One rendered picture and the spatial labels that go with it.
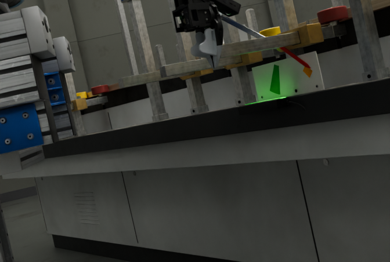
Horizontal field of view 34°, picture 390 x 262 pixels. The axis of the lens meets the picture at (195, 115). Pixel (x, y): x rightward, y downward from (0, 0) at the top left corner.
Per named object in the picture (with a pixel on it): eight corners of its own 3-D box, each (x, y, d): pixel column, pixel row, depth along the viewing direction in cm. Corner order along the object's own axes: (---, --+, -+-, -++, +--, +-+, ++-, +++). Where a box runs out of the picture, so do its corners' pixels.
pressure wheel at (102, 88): (100, 110, 304) (94, 86, 304) (115, 106, 302) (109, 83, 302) (93, 111, 296) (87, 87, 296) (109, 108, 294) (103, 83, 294)
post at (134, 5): (158, 120, 231) (131, -1, 230) (152, 122, 235) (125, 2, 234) (169, 118, 233) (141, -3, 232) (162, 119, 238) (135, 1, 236)
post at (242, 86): (251, 129, 189) (215, -30, 188) (244, 130, 192) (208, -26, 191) (259, 127, 191) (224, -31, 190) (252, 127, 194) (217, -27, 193)
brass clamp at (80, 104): (76, 110, 286) (73, 99, 286) (65, 113, 297) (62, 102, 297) (89, 108, 290) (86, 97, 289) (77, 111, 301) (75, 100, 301)
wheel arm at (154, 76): (125, 90, 192) (121, 76, 191) (119, 91, 194) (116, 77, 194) (237, 67, 216) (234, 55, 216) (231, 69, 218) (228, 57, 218)
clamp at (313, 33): (310, 44, 162) (306, 24, 162) (275, 53, 173) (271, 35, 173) (326, 41, 165) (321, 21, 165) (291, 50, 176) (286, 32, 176)
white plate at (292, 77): (322, 90, 161) (314, 51, 161) (258, 102, 183) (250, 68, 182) (324, 89, 161) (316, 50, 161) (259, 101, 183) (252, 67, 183)
